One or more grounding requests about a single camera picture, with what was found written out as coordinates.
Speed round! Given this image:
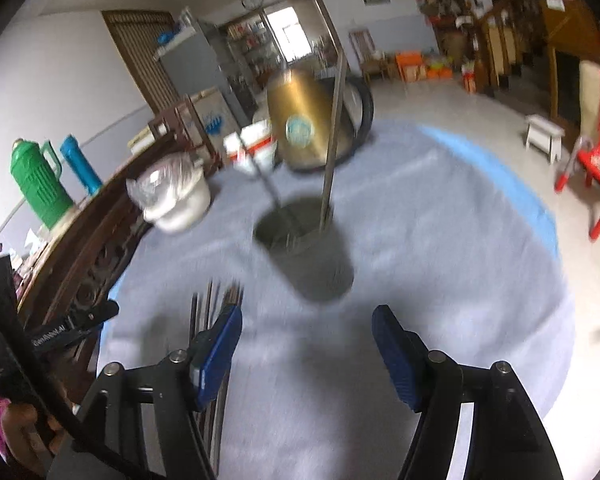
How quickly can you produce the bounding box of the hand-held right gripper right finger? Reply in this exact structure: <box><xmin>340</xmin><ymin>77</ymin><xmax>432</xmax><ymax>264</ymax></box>
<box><xmin>371</xmin><ymin>304</ymin><xmax>566</xmax><ymax>480</ymax></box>

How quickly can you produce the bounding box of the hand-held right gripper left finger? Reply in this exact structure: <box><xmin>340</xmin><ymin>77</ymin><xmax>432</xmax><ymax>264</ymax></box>
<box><xmin>45</xmin><ymin>305</ymin><xmax>243</xmax><ymax>480</ymax></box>

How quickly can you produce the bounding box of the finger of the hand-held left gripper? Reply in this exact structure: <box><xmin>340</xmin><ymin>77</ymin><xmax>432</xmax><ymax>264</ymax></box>
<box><xmin>27</xmin><ymin>299</ymin><xmax>120</xmax><ymax>348</ymax></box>

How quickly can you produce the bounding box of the grey utensil holder cup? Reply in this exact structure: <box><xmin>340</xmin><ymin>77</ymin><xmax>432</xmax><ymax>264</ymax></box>
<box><xmin>252</xmin><ymin>197</ymin><xmax>356</xmax><ymax>303</ymax></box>

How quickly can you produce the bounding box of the metal spoon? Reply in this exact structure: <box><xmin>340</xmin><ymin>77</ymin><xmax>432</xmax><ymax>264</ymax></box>
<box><xmin>237</xmin><ymin>132</ymin><xmax>293</xmax><ymax>241</ymax></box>

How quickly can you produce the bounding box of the person's left hand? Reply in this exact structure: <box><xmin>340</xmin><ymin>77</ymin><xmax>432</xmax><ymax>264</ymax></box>
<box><xmin>2</xmin><ymin>402</ymin><xmax>68</xmax><ymax>476</ymax></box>

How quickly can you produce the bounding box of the carved wooden bench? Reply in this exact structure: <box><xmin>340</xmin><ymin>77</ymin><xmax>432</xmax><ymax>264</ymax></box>
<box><xmin>15</xmin><ymin>132</ymin><xmax>216</xmax><ymax>381</ymax></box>

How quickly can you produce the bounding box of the grey tablecloth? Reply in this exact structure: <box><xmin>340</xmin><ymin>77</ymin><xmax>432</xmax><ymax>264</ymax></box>
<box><xmin>97</xmin><ymin>120</ymin><xmax>576</xmax><ymax>480</ymax></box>

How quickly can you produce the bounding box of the white basin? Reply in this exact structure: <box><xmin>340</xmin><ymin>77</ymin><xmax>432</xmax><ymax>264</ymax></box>
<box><xmin>142</xmin><ymin>175</ymin><xmax>212</xmax><ymax>233</ymax></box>

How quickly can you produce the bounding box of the green thermos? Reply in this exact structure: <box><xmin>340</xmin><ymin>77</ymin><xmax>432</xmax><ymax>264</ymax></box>
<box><xmin>10</xmin><ymin>138</ymin><xmax>76</xmax><ymax>231</ymax></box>

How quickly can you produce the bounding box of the blue thermos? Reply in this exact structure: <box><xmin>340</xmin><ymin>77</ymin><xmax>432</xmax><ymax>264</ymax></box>
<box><xmin>60</xmin><ymin>135</ymin><xmax>104</xmax><ymax>196</ymax></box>

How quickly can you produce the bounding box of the clear plastic bag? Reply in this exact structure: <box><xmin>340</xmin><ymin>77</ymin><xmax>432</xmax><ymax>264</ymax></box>
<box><xmin>126</xmin><ymin>154</ymin><xmax>203</xmax><ymax>211</ymax></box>

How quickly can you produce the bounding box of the red band white bowl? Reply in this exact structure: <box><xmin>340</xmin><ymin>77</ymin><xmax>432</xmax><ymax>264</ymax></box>
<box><xmin>223</xmin><ymin>132</ymin><xmax>276</xmax><ymax>158</ymax></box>

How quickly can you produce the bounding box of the blue cloth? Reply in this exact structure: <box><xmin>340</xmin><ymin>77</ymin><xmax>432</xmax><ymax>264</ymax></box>
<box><xmin>107</xmin><ymin>122</ymin><xmax>561</xmax><ymax>311</ymax></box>

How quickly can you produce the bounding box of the gold electric kettle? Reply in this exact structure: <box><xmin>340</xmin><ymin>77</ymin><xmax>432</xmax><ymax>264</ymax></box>
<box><xmin>266</xmin><ymin>66</ymin><xmax>376</xmax><ymax>175</ymax></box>

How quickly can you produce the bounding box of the brown wooden door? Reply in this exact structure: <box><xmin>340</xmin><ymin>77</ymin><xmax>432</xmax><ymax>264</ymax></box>
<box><xmin>101</xmin><ymin>10</ymin><xmax>181</xmax><ymax>116</ymax></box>

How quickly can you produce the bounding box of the white stool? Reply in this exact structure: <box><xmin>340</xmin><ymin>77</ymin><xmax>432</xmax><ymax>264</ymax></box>
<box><xmin>524</xmin><ymin>114</ymin><xmax>566</xmax><ymax>163</ymax></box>

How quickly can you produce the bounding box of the grey refrigerator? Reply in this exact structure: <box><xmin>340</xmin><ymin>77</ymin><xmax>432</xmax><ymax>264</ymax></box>
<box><xmin>155</xmin><ymin>7</ymin><xmax>251</xmax><ymax>126</ymax></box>

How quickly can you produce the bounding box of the orange crate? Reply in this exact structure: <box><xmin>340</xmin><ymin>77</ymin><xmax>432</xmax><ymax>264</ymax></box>
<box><xmin>395</xmin><ymin>51</ymin><xmax>428</xmax><ymax>83</ymax></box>

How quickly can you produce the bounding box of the shelf cabinet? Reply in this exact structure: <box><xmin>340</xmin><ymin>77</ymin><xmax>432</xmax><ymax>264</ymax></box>
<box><xmin>225</xmin><ymin>15</ymin><xmax>281</xmax><ymax>91</ymax></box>

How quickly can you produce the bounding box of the wooden staircase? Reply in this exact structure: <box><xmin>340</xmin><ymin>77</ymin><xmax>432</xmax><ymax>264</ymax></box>
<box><xmin>472</xmin><ymin>0</ymin><xmax>600</xmax><ymax>126</ymax></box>

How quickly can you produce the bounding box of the black cable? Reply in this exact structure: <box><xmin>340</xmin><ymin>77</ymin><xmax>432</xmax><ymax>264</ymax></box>
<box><xmin>30</xmin><ymin>360</ymin><xmax>146</xmax><ymax>480</ymax></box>

